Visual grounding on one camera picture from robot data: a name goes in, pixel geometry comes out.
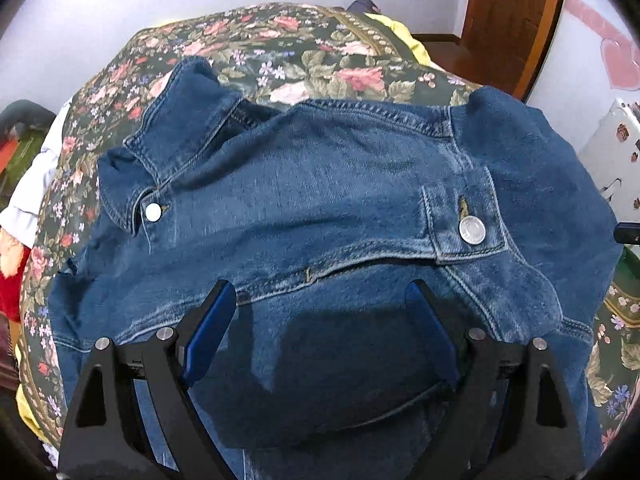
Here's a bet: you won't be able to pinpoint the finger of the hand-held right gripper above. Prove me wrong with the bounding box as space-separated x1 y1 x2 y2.
614 222 640 247

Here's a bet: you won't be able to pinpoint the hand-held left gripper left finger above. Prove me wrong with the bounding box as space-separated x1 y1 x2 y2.
57 280 238 480

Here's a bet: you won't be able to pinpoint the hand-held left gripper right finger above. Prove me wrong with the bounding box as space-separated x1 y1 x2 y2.
405 279 586 480

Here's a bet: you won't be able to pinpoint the blue denim jacket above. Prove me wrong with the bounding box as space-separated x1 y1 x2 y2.
47 55 623 480

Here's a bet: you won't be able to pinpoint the white stickered case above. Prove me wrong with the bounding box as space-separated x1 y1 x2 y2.
580 97 640 226

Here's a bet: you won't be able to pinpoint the red plush toy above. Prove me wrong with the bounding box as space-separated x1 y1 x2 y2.
0 225 33 321

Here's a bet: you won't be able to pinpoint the white and red cloth pile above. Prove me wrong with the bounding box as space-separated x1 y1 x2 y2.
0 102 71 251

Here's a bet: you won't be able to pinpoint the wooden door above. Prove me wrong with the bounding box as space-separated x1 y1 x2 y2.
460 0 571 101

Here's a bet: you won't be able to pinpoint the green bag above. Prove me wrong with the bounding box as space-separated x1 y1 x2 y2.
0 100 57 201

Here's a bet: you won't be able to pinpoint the floral bedspread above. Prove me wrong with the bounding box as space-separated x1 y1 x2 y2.
20 2 640 461

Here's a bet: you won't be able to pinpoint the pink wall decoration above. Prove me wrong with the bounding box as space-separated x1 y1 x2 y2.
565 0 640 91

